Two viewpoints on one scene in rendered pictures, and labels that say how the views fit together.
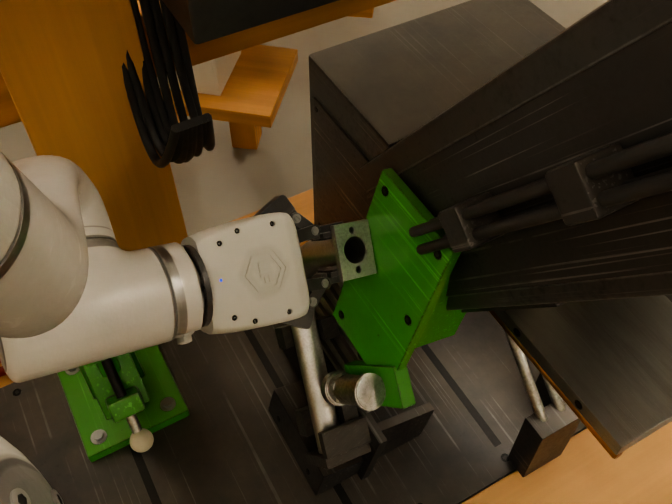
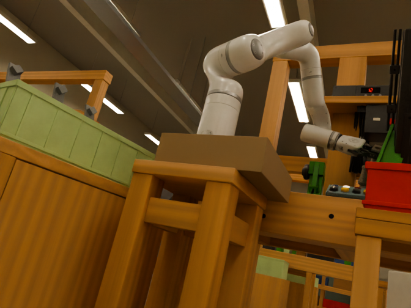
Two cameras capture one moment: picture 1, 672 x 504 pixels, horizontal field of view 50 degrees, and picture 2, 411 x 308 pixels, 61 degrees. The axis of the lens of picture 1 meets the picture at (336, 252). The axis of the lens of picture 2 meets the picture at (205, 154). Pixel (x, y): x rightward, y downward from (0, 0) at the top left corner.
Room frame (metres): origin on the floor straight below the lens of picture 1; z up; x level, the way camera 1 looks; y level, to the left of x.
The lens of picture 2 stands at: (-0.85, -0.77, 0.61)
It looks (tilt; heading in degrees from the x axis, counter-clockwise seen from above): 17 degrees up; 58
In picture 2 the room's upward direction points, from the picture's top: 13 degrees clockwise
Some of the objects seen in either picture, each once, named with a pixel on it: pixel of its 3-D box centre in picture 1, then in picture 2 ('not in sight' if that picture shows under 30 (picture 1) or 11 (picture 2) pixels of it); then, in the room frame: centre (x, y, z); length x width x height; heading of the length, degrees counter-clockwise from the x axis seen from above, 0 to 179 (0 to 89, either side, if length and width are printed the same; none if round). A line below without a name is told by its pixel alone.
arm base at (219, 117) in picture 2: not in sight; (217, 126); (-0.25, 0.12, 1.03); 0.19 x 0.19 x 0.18
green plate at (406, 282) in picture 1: (415, 274); (391, 153); (0.44, -0.08, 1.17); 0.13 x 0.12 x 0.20; 119
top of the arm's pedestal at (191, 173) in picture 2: not in sight; (203, 186); (-0.26, 0.12, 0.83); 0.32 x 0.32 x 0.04; 29
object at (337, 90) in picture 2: not in sight; (348, 94); (0.58, 0.25, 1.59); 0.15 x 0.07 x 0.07; 119
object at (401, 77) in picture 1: (440, 163); not in sight; (0.71, -0.14, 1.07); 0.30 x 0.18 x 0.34; 119
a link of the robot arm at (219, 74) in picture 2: not in sight; (224, 74); (-0.25, 0.16, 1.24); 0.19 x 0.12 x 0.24; 97
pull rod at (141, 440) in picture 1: (134, 425); not in sight; (0.38, 0.24, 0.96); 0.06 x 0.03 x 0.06; 29
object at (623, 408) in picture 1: (546, 274); not in sight; (0.48, -0.23, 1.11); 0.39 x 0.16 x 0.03; 29
